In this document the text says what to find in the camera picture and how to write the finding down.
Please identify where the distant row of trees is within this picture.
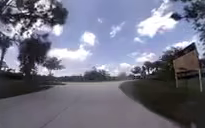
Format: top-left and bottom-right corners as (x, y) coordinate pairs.
(56, 66), (131, 83)

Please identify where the grey paved road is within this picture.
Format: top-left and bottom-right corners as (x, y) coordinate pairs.
(0, 80), (179, 128)

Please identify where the grass verge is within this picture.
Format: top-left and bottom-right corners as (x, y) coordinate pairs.
(118, 78), (205, 128)
(0, 71), (66, 101)

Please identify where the group of tall trees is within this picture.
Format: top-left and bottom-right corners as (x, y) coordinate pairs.
(0, 0), (70, 80)

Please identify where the brown sign board on posts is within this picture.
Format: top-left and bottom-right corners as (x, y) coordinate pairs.
(172, 42), (204, 93)

